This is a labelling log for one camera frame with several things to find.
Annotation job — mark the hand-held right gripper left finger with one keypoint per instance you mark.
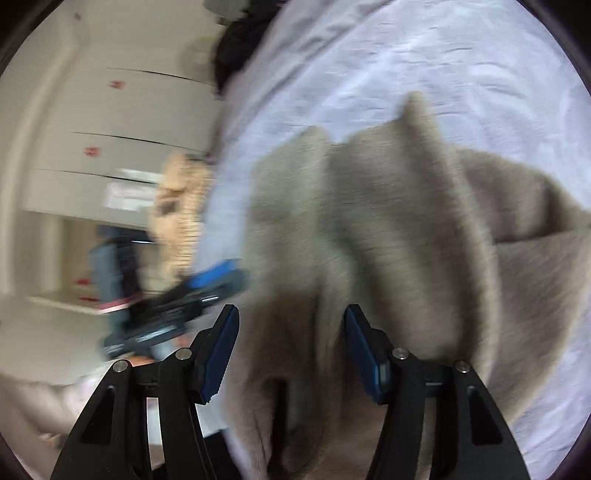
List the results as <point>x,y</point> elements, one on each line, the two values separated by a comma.
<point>219,355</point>

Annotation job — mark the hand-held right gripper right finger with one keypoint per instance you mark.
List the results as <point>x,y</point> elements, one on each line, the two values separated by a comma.
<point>364,355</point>

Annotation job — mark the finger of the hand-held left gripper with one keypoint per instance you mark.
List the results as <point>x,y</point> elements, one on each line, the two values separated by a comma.
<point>217,279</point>
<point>152,334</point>

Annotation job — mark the beige knitted garment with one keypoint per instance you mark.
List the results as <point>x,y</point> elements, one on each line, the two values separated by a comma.
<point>369,207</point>

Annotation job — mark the tan patterned plush cloth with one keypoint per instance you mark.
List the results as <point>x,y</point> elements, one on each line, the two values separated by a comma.
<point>180,217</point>

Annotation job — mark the pale pink cloth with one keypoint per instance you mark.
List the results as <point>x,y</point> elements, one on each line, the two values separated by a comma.
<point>41,406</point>

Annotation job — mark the white wardrobe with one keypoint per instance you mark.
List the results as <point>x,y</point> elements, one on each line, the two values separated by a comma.
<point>115,110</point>

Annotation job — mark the black cloth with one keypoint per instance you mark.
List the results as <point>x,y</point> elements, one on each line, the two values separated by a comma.
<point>235,46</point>

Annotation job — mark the lavender bed sheet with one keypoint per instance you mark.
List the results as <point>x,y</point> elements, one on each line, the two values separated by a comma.
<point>415,55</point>

